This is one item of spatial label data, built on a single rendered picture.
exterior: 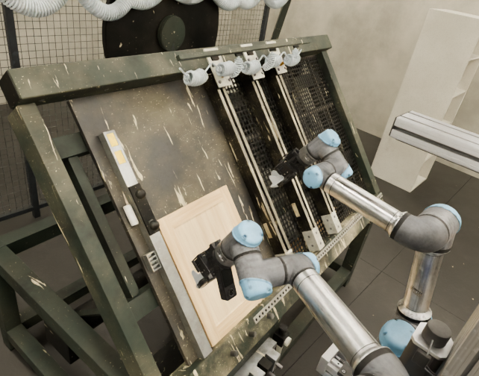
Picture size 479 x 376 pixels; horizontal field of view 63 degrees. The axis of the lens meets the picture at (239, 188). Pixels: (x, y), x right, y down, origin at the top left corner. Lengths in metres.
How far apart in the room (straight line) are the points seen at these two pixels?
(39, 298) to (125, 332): 0.71
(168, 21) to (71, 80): 0.85
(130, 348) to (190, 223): 0.54
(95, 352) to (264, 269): 1.03
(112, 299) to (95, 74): 0.79
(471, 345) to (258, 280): 0.46
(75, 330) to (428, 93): 4.35
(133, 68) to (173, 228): 0.65
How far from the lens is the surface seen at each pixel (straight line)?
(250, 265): 0.99
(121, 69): 1.62
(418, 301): 1.55
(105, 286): 1.43
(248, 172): 1.94
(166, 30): 2.21
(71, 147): 1.56
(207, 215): 1.75
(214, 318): 1.74
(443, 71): 5.04
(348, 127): 2.98
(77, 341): 1.89
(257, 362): 1.89
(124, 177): 1.53
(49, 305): 2.04
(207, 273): 1.18
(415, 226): 1.29
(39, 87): 1.44
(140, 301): 1.59
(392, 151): 5.36
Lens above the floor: 2.28
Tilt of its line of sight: 31 degrees down
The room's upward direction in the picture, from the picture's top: 10 degrees clockwise
